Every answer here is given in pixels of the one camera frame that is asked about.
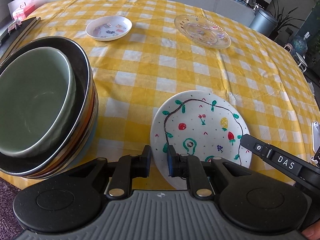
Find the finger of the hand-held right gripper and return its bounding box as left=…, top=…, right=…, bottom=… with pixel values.
left=239, top=134, right=320, bottom=188

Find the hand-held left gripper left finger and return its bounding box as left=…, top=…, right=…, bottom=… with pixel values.
left=66, top=145, right=152, bottom=201

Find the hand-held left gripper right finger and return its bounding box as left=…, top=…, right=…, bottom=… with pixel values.
left=167, top=145, right=259, bottom=201

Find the white painted fruit plate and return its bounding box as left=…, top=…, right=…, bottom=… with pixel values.
left=150, top=90, right=252, bottom=190

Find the stack of metal-rimmed bowls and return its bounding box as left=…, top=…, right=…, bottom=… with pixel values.
left=0, top=36, right=95, bottom=177

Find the green ceramic bowl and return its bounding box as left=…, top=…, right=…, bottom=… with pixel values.
left=0, top=47, right=77, bottom=159

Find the person's right hand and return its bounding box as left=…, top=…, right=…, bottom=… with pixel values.
left=302, top=226, right=320, bottom=240

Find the white-edged device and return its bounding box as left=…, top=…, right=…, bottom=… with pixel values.
left=311, top=121, right=320, bottom=162

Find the white stool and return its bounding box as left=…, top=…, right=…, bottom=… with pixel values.
left=296, top=52, right=309, bottom=74

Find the yellow checked tablecloth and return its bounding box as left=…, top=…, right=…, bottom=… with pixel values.
left=0, top=0, right=320, bottom=201

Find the blue patterned jar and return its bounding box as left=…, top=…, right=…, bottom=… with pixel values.
left=291, top=35, right=308, bottom=54

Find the grey trash bin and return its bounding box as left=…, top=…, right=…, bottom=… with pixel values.
left=249, top=8, right=279, bottom=37

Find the clear glass plate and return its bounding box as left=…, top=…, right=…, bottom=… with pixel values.
left=174, top=14, right=231, bottom=50

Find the potted long-leaf plant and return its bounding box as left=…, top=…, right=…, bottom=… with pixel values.
left=269, top=0, right=307, bottom=41

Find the small white sticker plate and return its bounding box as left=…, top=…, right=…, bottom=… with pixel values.
left=86, top=15, right=133, bottom=41

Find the purple rug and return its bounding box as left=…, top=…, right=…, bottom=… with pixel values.
left=0, top=177, right=28, bottom=240

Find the brown hardcover book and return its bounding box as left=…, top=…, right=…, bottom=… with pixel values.
left=0, top=17, right=42, bottom=64

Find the black notebook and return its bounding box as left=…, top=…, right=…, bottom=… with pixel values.
left=0, top=17, right=38, bottom=55

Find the red storage box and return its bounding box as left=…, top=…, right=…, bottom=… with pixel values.
left=12, top=2, right=36, bottom=22

